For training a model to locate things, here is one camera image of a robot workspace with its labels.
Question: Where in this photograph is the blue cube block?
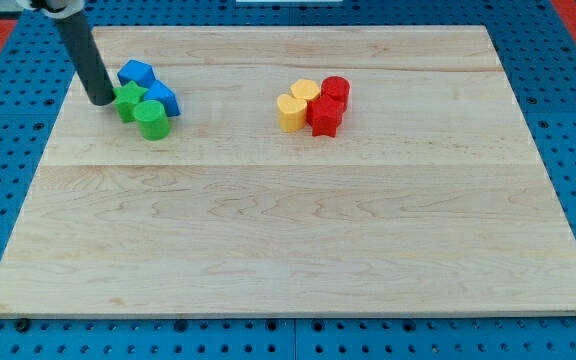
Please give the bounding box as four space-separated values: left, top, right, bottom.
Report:
117 59 156 88

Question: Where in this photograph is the red star block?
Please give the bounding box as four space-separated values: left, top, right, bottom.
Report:
309 95 344 138

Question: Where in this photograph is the light wooden board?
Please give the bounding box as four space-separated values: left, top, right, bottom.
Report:
0 25 576 319

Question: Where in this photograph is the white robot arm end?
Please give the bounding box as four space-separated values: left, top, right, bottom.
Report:
16 0 85 20

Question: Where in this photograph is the green cylinder block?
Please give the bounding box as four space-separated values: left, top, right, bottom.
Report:
133 100 170 141

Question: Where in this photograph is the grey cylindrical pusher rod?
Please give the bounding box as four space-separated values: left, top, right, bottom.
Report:
54 11 115 106

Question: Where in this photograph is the yellow hexagon block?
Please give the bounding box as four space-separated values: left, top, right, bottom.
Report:
290 79 321 102

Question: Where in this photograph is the red cylinder block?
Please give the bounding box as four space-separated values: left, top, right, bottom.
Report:
321 76 350 112

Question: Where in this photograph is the green star block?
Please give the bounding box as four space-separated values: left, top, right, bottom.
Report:
113 81 148 123

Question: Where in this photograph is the blue triangular block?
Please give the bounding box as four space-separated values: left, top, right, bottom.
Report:
143 80 181 117

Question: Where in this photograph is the yellow heart block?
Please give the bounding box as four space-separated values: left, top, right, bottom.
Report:
276 94 307 132

